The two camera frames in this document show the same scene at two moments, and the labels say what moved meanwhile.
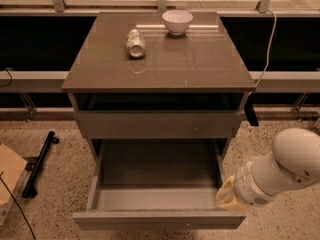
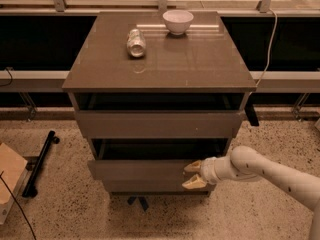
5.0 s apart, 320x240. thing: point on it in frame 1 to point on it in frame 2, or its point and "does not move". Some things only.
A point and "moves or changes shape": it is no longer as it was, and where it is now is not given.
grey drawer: (157, 185) moves or changes shape
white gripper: (247, 185) to (208, 171)
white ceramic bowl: (177, 21) does not move
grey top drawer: (156, 124) does not move
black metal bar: (30, 190) does not move
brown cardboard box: (11, 168) does not move
